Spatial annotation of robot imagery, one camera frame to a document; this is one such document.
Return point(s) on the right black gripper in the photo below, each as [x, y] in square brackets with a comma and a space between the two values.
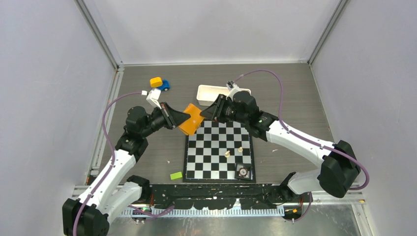
[214, 112]

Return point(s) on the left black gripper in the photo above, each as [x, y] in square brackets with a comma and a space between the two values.
[172, 118]

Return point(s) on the white rectangular plastic tray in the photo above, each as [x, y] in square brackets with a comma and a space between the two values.
[206, 94]

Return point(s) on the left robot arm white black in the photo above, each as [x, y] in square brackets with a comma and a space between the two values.
[92, 213]

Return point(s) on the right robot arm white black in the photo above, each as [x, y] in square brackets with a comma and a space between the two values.
[337, 167]

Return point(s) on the blue yellow toy car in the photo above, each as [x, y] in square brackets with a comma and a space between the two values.
[159, 83]

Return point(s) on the black white chessboard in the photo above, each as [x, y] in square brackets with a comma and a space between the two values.
[204, 159]

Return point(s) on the green rectangular block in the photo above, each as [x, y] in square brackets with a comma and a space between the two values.
[175, 176]

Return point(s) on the small black framed round object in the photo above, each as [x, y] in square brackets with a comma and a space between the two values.
[243, 171]

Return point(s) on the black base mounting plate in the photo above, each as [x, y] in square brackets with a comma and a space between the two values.
[219, 196]

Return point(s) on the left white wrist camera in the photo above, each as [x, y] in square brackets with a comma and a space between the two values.
[153, 96]

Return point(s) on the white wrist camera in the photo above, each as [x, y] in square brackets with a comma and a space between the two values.
[233, 88]
[153, 96]

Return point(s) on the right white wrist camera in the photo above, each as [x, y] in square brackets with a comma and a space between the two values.
[233, 88]

